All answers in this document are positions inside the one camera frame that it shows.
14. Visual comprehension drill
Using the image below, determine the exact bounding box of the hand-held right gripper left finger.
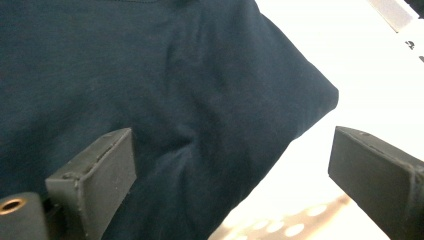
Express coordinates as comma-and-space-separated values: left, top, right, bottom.
45, 127, 138, 240

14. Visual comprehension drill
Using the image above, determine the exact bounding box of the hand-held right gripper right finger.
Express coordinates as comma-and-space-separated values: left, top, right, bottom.
327, 125, 424, 240

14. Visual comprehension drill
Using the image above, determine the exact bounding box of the black cloth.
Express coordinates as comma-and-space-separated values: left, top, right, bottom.
0, 0, 340, 240

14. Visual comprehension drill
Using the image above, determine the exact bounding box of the white plastic basket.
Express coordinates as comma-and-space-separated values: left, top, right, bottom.
208, 0, 424, 240

